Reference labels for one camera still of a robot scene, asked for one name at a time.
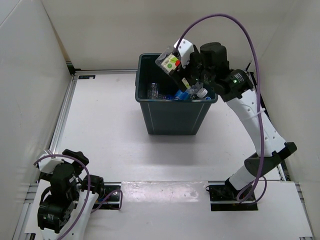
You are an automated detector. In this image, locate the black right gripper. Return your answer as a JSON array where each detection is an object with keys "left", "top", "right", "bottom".
[{"left": 168, "top": 48, "right": 215, "bottom": 93}]

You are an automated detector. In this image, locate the clear bottle apple label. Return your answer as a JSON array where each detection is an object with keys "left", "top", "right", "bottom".
[{"left": 155, "top": 45, "right": 208, "bottom": 99}]

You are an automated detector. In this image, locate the clear bottle light blue label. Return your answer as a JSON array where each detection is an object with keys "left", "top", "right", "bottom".
[{"left": 174, "top": 90, "right": 191, "bottom": 101}]

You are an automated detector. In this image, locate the clear bottle dark blue label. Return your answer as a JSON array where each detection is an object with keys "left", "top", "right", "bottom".
[{"left": 147, "top": 82, "right": 160, "bottom": 100}]

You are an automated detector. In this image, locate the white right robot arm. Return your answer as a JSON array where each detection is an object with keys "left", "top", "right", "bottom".
[{"left": 164, "top": 39, "right": 297, "bottom": 200}]

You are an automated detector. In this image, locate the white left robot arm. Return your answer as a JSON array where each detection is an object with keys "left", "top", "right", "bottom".
[{"left": 35, "top": 149, "right": 106, "bottom": 240}]

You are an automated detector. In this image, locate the crushed bottle inside bin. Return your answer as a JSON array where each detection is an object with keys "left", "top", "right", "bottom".
[{"left": 157, "top": 94, "right": 175, "bottom": 100}]

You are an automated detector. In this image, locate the dark green plastic bin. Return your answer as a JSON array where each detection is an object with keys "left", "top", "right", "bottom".
[{"left": 135, "top": 53, "right": 218, "bottom": 136}]

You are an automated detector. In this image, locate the black blue table sticker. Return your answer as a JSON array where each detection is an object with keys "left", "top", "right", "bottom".
[{"left": 78, "top": 75, "right": 96, "bottom": 80}]

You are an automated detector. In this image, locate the aluminium table frame rail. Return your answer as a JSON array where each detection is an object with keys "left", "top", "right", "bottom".
[{"left": 49, "top": 75, "right": 78, "bottom": 154}]

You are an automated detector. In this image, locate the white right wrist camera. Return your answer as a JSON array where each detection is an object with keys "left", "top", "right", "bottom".
[{"left": 177, "top": 38, "right": 194, "bottom": 69}]

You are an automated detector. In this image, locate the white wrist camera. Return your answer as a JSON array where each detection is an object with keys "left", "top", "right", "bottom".
[
  {"left": 36, "top": 149, "right": 63, "bottom": 174},
  {"left": 177, "top": 38, "right": 194, "bottom": 69}
]

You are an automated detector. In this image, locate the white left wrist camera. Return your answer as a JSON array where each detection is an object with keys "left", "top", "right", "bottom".
[{"left": 36, "top": 149, "right": 63, "bottom": 174}]

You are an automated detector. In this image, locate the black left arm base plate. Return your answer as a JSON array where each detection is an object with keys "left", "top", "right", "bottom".
[{"left": 94, "top": 183, "right": 123, "bottom": 210}]

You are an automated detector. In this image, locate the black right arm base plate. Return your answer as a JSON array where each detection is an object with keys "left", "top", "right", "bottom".
[{"left": 205, "top": 184, "right": 258, "bottom": 212}]

